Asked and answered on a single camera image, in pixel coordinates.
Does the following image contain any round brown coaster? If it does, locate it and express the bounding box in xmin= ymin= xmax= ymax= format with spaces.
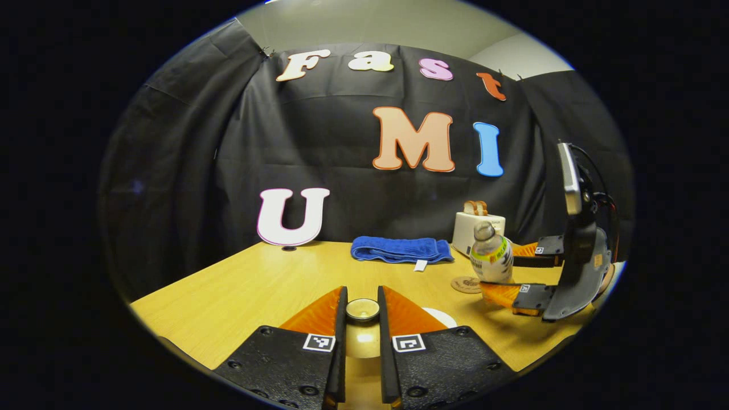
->
xmin=450 ymin=276 xmax=484 ymax=294

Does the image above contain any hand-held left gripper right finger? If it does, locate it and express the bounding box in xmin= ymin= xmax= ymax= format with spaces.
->
xmin=377 ymin=285 xmax=519 ymax=410

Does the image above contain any black backdrop cloth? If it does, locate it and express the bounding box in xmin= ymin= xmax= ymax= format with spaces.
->
xmin=97 ymin=17 xmax=636 ymax=300

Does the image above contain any beige teacup lid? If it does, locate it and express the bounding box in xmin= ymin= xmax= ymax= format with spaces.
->
xmin=345 ymin=298 xmax=381 ymax=359

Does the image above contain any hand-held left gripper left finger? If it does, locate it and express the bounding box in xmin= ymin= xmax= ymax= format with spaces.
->
xmin=212 ymin=286 xmax=349 ymax=410

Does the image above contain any blue folded towel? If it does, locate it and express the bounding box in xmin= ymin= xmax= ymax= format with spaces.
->
xmin=350 ymin=236 xmax=455 ymax=272

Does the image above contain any cream toaster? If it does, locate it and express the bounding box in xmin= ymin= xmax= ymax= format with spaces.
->
xmin=452 ymin=212 xmax=506 ymax=258

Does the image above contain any white teacup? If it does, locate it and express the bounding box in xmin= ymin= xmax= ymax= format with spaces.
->
xmin=422 ymin=307 xmax=458 ymax=330

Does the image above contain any clear water bottle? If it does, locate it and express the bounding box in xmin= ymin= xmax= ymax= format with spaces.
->
xmin=470 ymin=222 xmax=514 ymax=284

